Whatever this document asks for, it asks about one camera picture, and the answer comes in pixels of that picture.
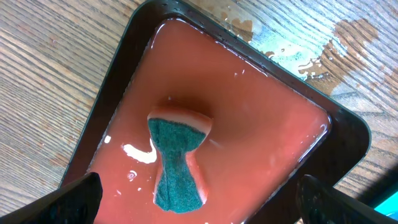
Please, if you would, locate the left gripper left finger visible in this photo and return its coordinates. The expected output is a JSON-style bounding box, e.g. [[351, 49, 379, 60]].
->
[[1, 172, 103, 224]]

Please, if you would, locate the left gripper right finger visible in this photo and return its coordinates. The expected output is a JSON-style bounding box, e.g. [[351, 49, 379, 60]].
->
[[295, 175, 397, 224]]

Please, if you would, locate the teal plastic tray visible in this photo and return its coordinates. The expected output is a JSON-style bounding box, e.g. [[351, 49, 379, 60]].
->
[[375, 192, 398, 220]]

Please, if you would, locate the black tray with red liquid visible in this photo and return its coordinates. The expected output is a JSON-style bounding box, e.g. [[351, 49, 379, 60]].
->
[[62, 1, 370, 223]]

